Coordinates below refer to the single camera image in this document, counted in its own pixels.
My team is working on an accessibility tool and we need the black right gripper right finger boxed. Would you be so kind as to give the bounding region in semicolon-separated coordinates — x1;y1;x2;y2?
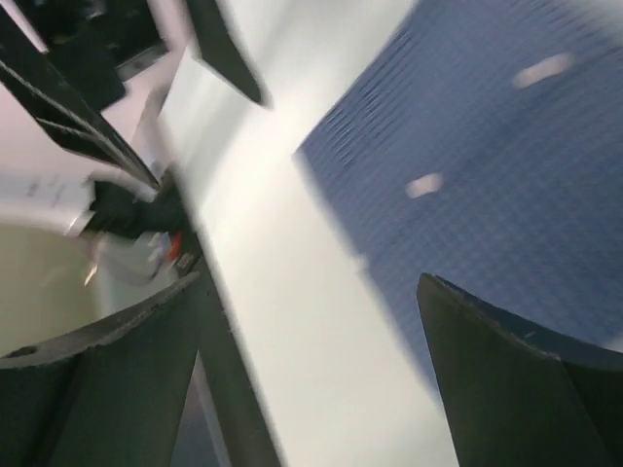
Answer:
417;274;622;466

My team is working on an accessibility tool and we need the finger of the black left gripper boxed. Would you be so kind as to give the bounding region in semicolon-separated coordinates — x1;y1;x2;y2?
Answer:
187;0;268;107

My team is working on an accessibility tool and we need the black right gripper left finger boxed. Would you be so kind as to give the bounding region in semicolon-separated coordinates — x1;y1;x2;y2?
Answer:
1;273;200;466

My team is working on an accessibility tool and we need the blue plaid long sleeve shirt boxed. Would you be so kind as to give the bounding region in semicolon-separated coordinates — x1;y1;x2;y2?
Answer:
302;1;622;386

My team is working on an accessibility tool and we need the aluminium front rail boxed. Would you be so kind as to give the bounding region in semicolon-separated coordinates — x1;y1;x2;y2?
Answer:
1;9;161;189

